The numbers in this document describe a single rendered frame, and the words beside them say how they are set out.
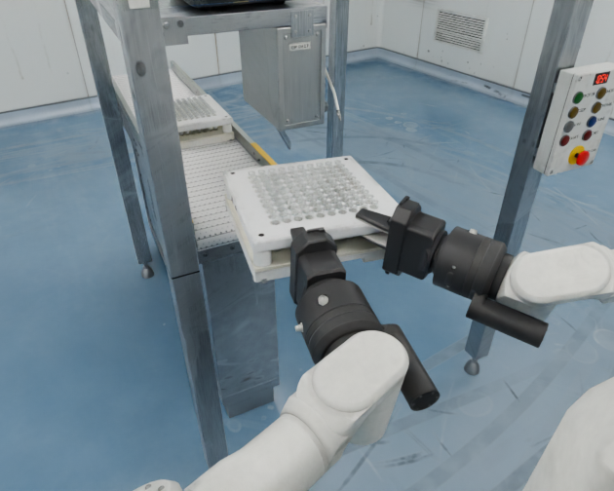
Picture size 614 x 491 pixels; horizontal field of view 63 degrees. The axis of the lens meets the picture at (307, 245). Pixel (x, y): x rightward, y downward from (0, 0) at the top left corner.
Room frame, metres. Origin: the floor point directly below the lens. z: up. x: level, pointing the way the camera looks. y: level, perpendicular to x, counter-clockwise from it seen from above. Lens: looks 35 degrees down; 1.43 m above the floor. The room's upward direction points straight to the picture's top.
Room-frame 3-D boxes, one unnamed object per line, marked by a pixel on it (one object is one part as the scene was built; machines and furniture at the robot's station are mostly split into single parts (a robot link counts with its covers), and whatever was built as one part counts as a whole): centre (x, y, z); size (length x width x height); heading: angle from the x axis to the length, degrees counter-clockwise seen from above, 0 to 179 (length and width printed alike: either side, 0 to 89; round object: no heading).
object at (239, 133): (1.61, 0.29, 0.85); 1.32 x 0.02 x 0.03; 26
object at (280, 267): (0.72, 0.00, 0.98); 0.24 x 0.24 x 0.02; 18
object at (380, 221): (0.62, -0.10, 1.05); 0.06 x 0.03 x 0.02; 58
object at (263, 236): (0.72, 0.00, 1.03); 0.25 x 0.24 x 0.02; 108
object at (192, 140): (1.48, 0.38, 0.85); 0.24 x 0.24 x 0.02; 26
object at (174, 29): (0.87, 0.22, 1.25); 0.05 x 0.03 x 0.04; 116
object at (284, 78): (1.09, 0.06, 1.14); 0.22 x 0.11 x 0.20; 26
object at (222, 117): (1.48, 0.38, 0.90); 0.25 x 0.24 x 0.02; 116
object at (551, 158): (1.23, -0.69, 0.97); 0.17 x 0.06 x 0.26; 116
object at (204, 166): (1.56, 0.42, 0.81); 1.35 x 0.25 x 0.05; 26
